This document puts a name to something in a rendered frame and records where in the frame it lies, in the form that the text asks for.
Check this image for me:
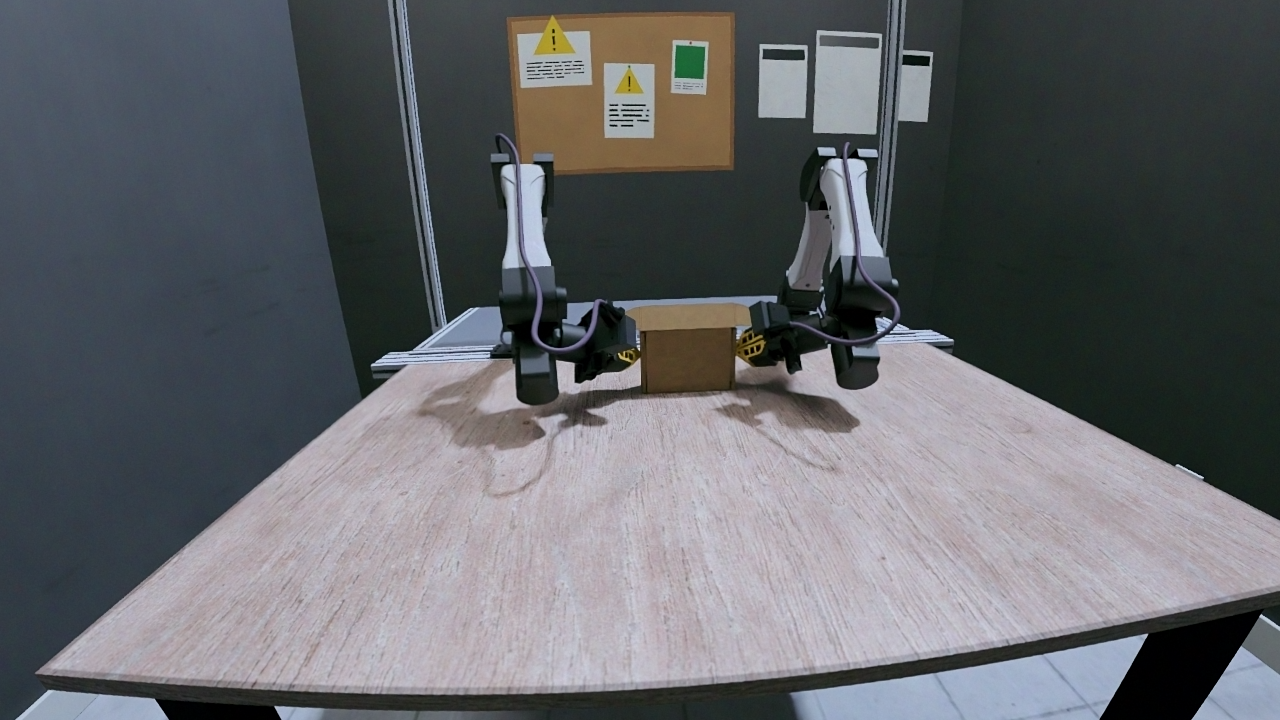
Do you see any grey aluminium crossbar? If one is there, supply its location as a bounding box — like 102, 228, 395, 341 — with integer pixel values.
371, 331, 954, 379

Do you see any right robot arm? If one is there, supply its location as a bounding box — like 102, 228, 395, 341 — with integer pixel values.
490, 152, 637, 406

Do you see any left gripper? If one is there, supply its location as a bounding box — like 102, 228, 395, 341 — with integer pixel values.
736, 307, 828, 375

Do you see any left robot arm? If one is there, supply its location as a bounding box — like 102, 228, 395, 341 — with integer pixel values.
749, 147, 899, 389

